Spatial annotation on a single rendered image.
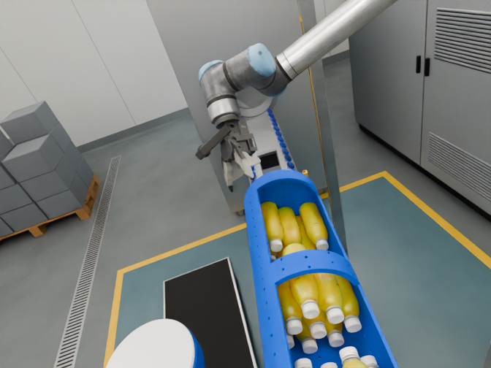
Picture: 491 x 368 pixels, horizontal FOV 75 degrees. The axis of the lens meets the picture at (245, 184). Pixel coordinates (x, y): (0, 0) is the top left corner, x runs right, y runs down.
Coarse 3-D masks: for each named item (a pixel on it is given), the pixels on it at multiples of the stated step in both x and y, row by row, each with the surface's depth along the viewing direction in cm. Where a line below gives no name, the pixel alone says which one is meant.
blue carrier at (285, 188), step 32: (256, 192) 112; (288, 192) 122; (256, 224) 101; (256, 256) 93; (288, 256) 83; (320, 256) 82; (256, 288) 88; (288, 352) 66; (320, 352) 89; (384, 352) 74
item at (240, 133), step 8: (216, 120) 91; (224, 120) 90; (232, 120) 92; (240, 120) 93; (216, 128) 94; (232, 128) 92; (240, 128) 93; (232, 136) 91; (240, 136) 90; (248, 136) 91; (224, 144) 91; (240, 144) 91; (248, 144) 90; (224, 152) 92; (248, 152) 91; (224, 160) 93; (232, 160) 94
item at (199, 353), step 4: (192, 336) 96; (196, 340) 97; (196, 344) 94; (196, 348) 93; (200, 348) 97; (196, 352) 92; (200, 352) 95; (196, 356) 91; (200, 356) 94; (196, 360) 90; (200, 360) 93; (204, 360) 96; (196, 364) 90; (200, 364) 92; (204, 364) 95
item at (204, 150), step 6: (216, 132) 89; (222, 132) 89; (228, 132) 90; (210, 138) 88; (216, 138) 88; (222, 138) 89; (204, 144) 87; (210, 144) 87; (216, 144) 88; (198, 150) 86; (204, 150) 86; (210, 150) 90; (198, 156) 89; (204, 156) 87
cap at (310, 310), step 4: (308, 304) 77; (312, 304) 77; (316, 304) 78; (304, 308) 77; (308, 308) 76; (312, 308) 76; (316, 308) 76; (304, 312) 76; (308, 312) 76; (312, 312) 76; (316, 312) 76; (304, 316) 77; (308, 316) 77; (312, 316) 77; (316, 316) 77
